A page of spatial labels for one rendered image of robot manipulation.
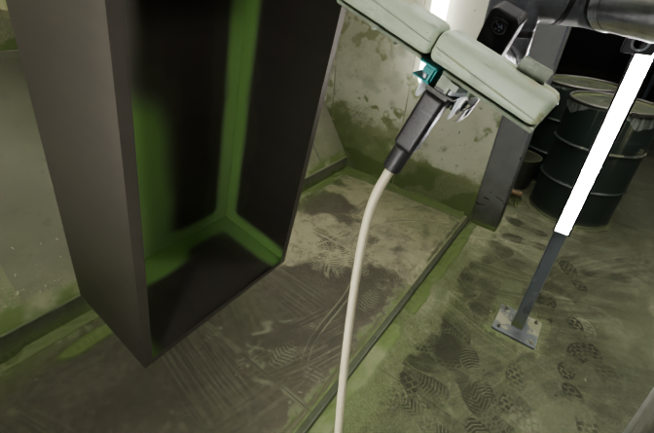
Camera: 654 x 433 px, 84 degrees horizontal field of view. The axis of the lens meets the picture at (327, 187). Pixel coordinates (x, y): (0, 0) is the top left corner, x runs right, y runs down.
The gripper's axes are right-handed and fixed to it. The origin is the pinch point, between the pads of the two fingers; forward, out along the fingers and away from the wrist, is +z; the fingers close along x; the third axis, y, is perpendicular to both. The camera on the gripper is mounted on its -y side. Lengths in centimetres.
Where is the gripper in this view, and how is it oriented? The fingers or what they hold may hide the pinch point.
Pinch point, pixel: (444, 77)
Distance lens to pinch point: 50.8
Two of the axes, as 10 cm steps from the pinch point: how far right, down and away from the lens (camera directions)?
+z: -6.0, 3.6, -7.2
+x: -7.2, -6.4, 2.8
